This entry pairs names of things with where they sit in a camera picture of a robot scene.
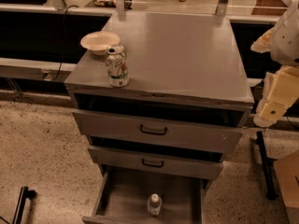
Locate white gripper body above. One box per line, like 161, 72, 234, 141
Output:
253, 65, 299, 128

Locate clear plastic water bottle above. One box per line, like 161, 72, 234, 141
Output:
147, 193, 162, 217

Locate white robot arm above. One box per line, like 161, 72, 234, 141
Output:
250, 1, 299, 128

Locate grey drawer cabinet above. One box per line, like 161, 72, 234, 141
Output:
64, 10, 256, 224

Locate grey top drawer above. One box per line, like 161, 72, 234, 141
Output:
73, 109, 242, 154

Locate grey drawer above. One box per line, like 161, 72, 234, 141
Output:
73, 109, 242, 154
88, 146, 223, 180
82, 167, 204, 224

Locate grey middle drawer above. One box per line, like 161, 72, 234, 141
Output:
88, 146, 223, 180

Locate grey bottom drawer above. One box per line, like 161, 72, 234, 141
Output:
82, 167, 204, 224

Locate black metal stand leg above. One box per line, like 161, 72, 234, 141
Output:
256, 131, 278, 201

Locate brown cardboard box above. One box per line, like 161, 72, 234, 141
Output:
274, 151, 299, 224

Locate white green soda can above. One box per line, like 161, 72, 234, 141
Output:
105, 44, 129, 88

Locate white paper bowl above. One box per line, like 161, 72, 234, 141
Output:
80, 31, 121, 55

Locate black metal bar left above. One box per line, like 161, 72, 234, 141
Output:
12, 186, 36, 224

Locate black middle drawer handle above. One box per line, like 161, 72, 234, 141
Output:
142, 159, 164, 168

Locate black power cable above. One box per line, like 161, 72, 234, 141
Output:
50, 5, 80, 82

